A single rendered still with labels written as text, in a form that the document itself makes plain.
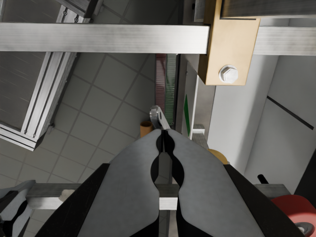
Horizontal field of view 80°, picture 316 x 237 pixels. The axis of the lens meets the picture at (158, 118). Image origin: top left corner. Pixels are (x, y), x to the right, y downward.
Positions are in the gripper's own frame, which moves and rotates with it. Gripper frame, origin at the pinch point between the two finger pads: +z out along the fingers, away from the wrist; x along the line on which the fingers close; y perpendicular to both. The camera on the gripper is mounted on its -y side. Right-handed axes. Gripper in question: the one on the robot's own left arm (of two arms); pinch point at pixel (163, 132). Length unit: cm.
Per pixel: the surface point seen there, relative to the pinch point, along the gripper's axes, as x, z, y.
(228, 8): 6.0, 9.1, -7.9
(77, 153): -55, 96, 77
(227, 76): 7.4, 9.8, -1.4
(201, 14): 6.0, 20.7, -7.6
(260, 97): 26.1, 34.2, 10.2
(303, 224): 20.6, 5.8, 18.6
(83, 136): -49, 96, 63
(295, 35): 14.9, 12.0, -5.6
